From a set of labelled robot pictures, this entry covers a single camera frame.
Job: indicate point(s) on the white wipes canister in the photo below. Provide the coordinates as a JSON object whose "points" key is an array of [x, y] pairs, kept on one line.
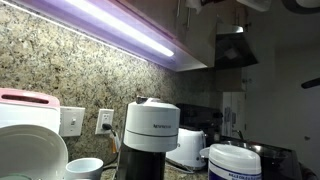
{"points": [[228, 162]]}

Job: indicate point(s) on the white paper towel wipe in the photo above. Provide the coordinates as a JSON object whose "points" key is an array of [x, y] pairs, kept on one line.
{"points": [[195, 4]]}

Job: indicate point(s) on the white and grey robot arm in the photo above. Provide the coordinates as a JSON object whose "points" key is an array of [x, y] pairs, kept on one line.
{"points": [[295, 6]]}

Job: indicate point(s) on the wooden upper cabinet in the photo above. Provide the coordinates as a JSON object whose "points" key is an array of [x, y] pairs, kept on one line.
{"points": [[195, 33]]}

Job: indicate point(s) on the under-cabinet light strip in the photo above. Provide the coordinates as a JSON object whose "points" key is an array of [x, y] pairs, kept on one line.
{"points": [[110, 20]]}

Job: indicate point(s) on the black and white coffee machine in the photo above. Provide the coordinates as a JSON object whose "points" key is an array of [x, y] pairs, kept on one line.
{"points": [[150, 131]]}

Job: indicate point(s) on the white two-slot toaster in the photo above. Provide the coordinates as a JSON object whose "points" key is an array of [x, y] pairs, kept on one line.
{"points": [[190, 142]]}

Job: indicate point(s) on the black range hood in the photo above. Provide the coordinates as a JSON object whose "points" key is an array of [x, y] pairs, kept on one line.
{"points": [[231, 48]]}

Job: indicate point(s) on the white ceramic cup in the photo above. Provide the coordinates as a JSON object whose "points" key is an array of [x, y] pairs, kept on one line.
{"points": [[84, 169]]}

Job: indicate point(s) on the pink and white appliance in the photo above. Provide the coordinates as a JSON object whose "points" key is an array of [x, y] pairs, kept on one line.
{"points": [[28, 107]]}

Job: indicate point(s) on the white wall power outlet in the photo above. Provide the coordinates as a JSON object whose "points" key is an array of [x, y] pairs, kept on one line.
{"points": [[105, 116]]}

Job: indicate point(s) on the white light switch plate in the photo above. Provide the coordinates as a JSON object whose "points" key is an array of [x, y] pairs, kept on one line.
{"points": [[71, 121]]}

